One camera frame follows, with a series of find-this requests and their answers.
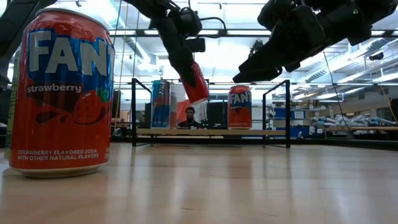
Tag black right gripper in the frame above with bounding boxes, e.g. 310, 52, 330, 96
232, 0, 327, 84

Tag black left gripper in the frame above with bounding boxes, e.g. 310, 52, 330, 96
150, 14, 206, 89

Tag plain red soda can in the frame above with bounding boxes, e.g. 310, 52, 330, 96
181, 60, 210, 105

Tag silver can top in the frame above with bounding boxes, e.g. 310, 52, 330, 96
169, 91, 178, 129

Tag blue tall slim can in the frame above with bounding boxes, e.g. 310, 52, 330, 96
150, 79, 172, 129

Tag red Fanta strawberry can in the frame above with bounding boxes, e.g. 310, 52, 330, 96
8, 7, 116, 179
227, 85, 253, 130

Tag blue storage bins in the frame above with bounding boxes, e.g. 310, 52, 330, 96
273, 107, 307, 138

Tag black monitor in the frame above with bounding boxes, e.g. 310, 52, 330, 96
206, 101, 229, 129

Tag cluttered wooden workbench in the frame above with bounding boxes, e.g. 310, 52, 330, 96
309, 113, 398, 141

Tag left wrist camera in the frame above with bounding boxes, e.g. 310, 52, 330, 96
177, 6, 203, 37

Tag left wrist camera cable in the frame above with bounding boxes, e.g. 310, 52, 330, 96
198, 16, 228, 39

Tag hanging thin black cable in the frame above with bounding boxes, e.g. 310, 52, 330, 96
322, 50, 351, 131

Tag black metal table frame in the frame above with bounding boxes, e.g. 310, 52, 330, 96
110, 136, 398, 152

